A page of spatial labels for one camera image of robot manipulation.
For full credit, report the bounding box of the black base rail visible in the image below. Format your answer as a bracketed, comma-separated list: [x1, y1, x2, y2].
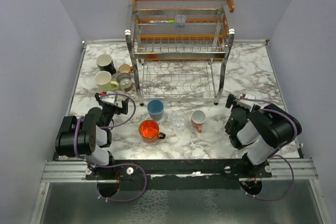
[86, 158, 272, 191]

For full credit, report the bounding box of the orange wooden rack frame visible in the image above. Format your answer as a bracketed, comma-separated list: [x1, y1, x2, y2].
[125, 0, 235, 61]

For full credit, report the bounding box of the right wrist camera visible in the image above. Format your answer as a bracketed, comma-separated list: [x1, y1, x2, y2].
[237, 93, 261, 112]

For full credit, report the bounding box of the cream cup brown band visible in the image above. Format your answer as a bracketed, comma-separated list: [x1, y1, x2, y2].
[116, 72, 133, 92]

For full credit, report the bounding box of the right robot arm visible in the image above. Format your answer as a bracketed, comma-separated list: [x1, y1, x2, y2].
[225, 94, 302, 177]

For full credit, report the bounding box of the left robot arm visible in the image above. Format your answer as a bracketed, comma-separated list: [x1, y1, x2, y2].
[55, 92, 131, 179]

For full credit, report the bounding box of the steel two-tier dish rack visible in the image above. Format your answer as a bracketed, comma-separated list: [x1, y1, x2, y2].
[124, 1, 235, 105]

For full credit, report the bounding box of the aluminium table frame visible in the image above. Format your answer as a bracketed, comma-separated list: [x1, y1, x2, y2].
[32, 41, 331, 223]

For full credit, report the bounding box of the orange mug black handle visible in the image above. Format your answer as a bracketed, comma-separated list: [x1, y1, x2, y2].
[139, 120, 166, 144]

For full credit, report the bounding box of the small clear container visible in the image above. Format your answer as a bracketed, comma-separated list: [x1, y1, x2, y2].
[174, 15, 187, 28]

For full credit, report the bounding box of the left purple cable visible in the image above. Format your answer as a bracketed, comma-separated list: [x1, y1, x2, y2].
[73, 91, 148, 203]

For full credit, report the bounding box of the light blue plastic cup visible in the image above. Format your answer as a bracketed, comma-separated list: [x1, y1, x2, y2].
[147, 99, 164, 121]

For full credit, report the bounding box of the black faceted mug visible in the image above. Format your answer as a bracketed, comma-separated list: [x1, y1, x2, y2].
[96, 54, 117, 75]

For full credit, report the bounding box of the clear plastic tumbler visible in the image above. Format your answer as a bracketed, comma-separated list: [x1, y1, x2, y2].
[170, 110, 188, 133]

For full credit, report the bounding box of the pink ceramic mug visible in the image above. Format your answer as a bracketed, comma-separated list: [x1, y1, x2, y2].
[191, 110, 206, 133]

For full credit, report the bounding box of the small copper orange cup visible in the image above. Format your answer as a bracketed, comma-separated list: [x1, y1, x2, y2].
[119, 64, 133, 74]

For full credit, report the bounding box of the light green mug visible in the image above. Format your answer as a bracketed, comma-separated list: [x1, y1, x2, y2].
[94, 71, 119, 92]

